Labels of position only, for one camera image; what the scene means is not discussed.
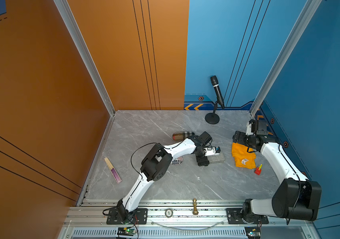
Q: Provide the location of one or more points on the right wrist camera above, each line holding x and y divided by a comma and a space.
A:
257, 127

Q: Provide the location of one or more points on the plaid eyeglass pouch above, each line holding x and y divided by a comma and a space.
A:
180, 136

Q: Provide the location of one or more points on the left green circuit board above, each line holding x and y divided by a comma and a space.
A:
127, 232

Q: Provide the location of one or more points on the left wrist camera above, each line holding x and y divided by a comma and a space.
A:
212, 151

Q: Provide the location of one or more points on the aluminium corner post left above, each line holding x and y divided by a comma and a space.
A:
79, 41

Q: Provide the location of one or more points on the brass chess piece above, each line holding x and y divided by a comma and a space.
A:
195, 211

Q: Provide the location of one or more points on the aluminium corner post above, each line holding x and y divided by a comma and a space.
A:
294, 36
79, 41

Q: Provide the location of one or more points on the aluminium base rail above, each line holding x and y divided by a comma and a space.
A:
217, 219

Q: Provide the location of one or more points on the wooden folding fan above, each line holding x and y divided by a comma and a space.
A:
113, 170

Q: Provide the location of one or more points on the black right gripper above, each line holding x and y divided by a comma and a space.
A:
240, 140

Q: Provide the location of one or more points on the green circuit board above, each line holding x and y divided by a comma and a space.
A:
127, 232
253, 232

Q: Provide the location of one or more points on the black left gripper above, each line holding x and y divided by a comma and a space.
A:
203, 161

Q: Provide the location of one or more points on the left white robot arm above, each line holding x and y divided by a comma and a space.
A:
156, 163

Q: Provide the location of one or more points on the black microphone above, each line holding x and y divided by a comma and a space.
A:
215, 83

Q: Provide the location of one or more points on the black microphone stand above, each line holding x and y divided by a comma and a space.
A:
213, 118

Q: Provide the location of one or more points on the red small toy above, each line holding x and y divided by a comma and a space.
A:
258, 170

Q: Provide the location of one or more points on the grey eyeglass case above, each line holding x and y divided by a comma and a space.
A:
219, 158

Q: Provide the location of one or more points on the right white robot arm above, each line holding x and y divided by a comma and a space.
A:
296, 198

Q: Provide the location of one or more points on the yellow microfibre cloth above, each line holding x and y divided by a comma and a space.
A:
242, 157

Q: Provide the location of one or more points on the right green circuit board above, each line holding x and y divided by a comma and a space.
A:
253, 232

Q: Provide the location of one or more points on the aluminium corner post right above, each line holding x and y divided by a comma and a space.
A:
294, 36

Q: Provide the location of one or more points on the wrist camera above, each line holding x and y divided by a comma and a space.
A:
257, 127
212, 151

